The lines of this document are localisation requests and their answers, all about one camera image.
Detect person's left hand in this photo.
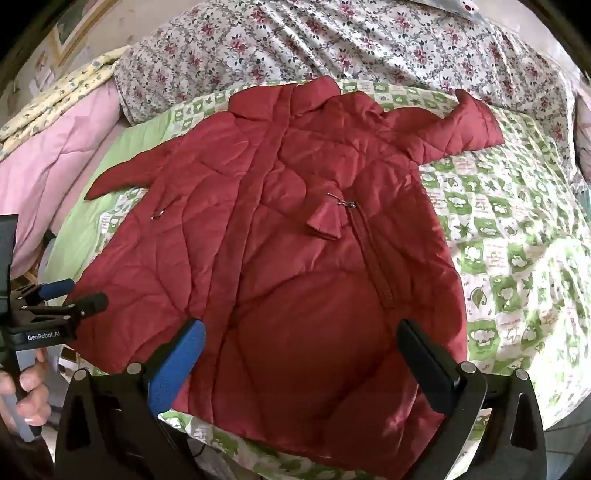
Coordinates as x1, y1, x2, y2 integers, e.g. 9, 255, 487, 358
0, 347, 52, 428

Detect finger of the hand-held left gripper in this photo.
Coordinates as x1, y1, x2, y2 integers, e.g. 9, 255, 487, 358
13, 278, 75, 306
18, 292, 110, 325

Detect green checked blanket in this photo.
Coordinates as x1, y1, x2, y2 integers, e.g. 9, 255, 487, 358
46, 78, 591, 480

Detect white red-dotted pillow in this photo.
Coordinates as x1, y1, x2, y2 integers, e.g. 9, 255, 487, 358
443, 0, 488, 20

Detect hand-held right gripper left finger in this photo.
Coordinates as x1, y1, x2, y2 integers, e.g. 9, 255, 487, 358
54, 318, 207, 480

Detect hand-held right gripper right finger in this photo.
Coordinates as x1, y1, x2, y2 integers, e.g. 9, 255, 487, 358
397, 319, 548, 480

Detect floral print quilt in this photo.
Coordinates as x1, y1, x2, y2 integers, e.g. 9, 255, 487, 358
113, 0, 583, 195

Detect red quilted jacket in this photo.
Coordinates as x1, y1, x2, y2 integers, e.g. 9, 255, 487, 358
65, 76, 505, 480

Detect yellow floral blanket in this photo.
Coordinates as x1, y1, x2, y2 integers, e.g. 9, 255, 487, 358
0, 46, 132, 155

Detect wooden picture frame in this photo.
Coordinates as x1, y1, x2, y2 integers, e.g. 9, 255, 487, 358
50, 0, 122, 57

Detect pink quilt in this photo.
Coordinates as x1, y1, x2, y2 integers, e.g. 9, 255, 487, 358
0, 80, 134, 280

